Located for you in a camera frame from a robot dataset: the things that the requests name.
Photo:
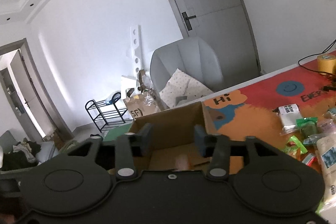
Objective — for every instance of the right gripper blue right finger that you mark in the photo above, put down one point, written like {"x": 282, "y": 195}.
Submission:
{"x": 200, "y": 139}

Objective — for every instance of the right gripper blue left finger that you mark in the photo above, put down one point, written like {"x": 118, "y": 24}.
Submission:
{"x": 142, "y": 146}

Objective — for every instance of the white black-label snack pack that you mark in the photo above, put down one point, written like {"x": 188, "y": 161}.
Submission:
{"x": 289, "y": 114}

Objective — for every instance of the bright green snack packet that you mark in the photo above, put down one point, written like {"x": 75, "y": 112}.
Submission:
{"x": 294, "y": 148}

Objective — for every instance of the dark green snack packet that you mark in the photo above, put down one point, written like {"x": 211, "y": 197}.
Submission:
{"x": 307, "y": 126}

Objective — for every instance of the long white bread pack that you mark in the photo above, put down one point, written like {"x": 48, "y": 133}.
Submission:
{"x": 326, "y": 152}

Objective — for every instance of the red snack packet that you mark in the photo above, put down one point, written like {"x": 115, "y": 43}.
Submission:
{"x": 309, "y": 159}

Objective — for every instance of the pink snack packet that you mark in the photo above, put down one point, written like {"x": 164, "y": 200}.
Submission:
{"x": 326, "y": 126}

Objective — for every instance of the SF cardboard box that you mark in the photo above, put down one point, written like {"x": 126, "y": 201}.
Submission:
{"x": 142, "y": 100}

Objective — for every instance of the brown cardboard box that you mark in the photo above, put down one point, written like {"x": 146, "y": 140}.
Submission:
{"x": 173, "y": 135}

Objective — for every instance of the pink candy packet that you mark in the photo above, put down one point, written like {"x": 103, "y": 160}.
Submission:
{"x": 182, "y": 163}

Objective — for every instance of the black shoe rack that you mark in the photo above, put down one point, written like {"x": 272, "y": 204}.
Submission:
{"x": 106, "y": 117}

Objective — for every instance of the blue slipper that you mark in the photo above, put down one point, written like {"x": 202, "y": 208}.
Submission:
{"x": 113, "y": 98}

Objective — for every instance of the dotted white cushion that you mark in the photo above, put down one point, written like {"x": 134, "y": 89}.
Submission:
{"x": 181, "y": 87}

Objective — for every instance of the colourful cat table mat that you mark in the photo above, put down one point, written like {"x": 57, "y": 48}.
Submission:
{"x": 252, "y": 108}

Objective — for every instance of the grey armchair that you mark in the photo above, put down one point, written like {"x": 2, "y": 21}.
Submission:
{"x": 192, "y": 56}

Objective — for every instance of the white perforated board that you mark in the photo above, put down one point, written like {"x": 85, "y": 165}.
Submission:
{"x": 135, "y": 55}

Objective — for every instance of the grey door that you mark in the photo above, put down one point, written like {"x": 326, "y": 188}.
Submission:
{"x": 225, "y": 26}

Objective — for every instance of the yellow tape roll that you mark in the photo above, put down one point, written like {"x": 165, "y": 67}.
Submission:
{"x": 326, "y": 64}

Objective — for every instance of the black door handle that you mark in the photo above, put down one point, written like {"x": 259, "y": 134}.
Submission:
{"x": 187, "y": 19}

